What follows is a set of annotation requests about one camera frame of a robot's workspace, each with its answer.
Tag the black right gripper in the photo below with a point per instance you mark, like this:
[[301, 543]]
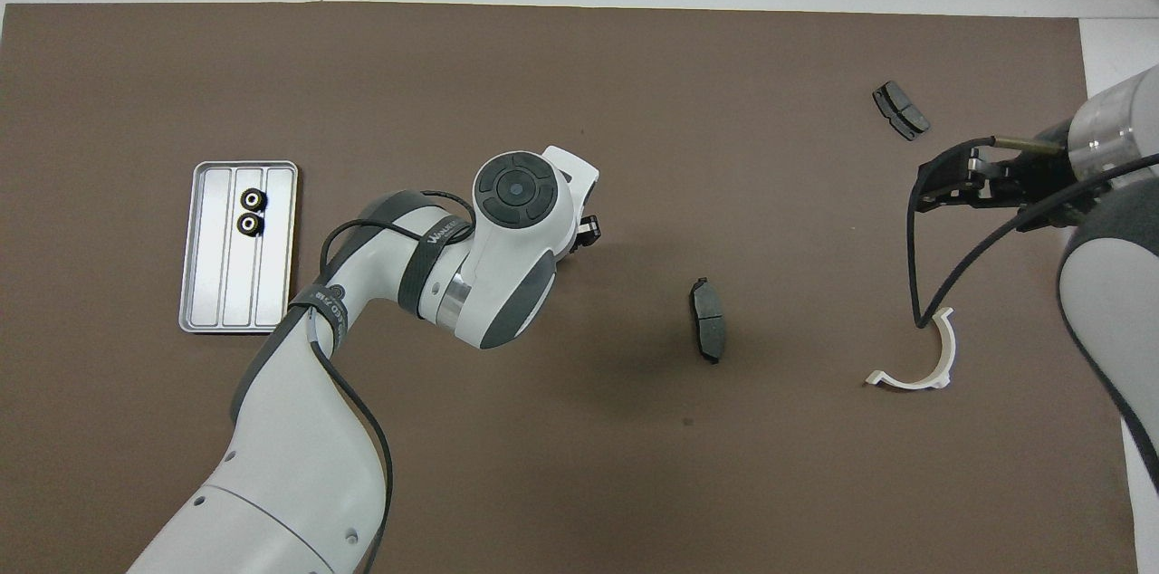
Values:
[[1041, 185]]

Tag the large black bearing gear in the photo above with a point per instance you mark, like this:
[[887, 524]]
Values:
[[249, 224], [253, 199]]

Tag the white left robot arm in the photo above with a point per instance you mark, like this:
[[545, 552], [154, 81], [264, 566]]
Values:
[[290, 465]]

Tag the silver metal tray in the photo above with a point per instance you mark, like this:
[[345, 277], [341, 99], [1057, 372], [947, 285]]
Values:
[[272, 284]]

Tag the short dark grey brake pad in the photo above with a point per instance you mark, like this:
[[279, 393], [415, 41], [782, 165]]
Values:
[[901, 110]]

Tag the long dark grey brake pad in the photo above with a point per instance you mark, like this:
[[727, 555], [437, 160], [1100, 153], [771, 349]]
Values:
[[709, 320]]

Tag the brown table mat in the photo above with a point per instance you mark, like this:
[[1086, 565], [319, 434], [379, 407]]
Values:
[[543, 76]]

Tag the white curved plastic bracket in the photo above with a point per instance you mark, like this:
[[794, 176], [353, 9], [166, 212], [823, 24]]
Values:
[[919, 382]]

